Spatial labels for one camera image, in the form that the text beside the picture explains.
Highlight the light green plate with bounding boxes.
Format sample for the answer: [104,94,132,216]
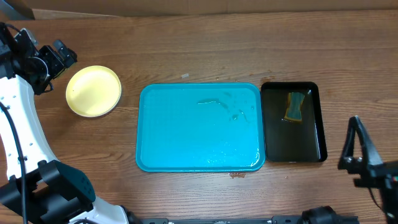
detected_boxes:
[65,65,122,118]

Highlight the yellow green scrub sponge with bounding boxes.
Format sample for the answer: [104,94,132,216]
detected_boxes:
[284,92,305,123]

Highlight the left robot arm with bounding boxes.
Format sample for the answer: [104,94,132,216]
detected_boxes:
[1,23,139,224]

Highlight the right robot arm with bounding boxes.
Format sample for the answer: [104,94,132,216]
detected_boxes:
[338,116,397,223]

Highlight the black rectangular water tray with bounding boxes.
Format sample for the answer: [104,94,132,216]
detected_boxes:
[261,82,328,162]

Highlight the teal plastic tray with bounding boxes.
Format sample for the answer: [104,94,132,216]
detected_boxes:
[136,83,266,172]

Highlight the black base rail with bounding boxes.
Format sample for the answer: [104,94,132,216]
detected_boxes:
[139,215,360,224]

